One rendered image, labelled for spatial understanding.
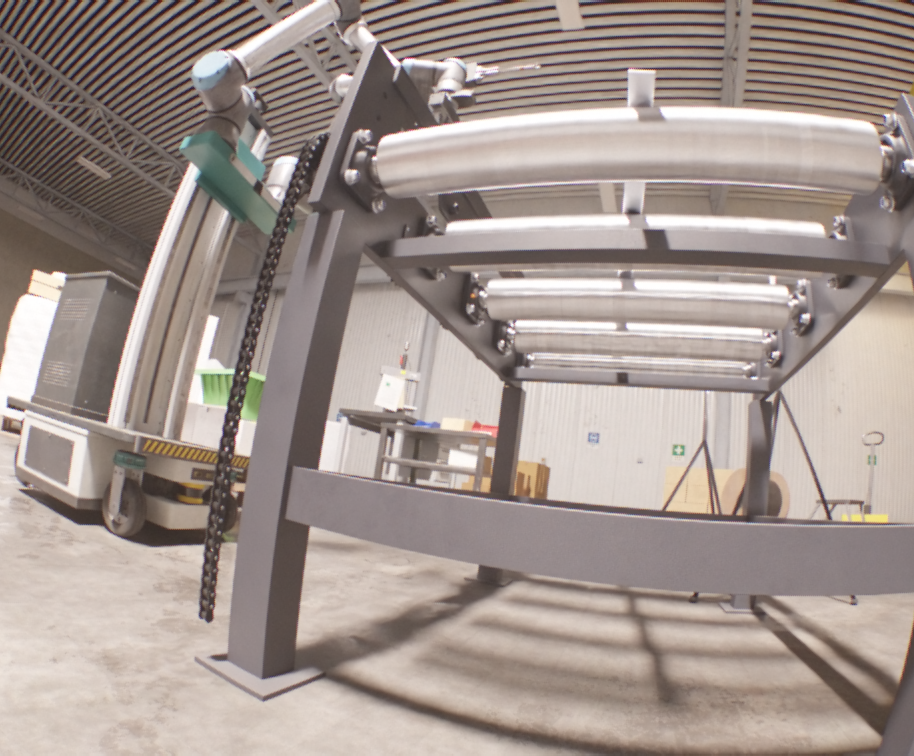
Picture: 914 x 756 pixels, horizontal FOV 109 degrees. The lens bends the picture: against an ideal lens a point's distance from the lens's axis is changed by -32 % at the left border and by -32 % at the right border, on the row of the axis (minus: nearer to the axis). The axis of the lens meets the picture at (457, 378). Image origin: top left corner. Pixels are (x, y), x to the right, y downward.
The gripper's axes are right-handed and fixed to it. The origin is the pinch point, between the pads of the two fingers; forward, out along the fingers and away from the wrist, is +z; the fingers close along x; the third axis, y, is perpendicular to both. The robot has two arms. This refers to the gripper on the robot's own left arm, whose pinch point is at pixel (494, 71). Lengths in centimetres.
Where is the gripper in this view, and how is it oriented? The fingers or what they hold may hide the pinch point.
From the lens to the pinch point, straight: 224.1
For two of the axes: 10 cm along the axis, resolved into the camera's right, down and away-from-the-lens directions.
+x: -1.4, 9.7, -2.2
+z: 9.2, 0.5, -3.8
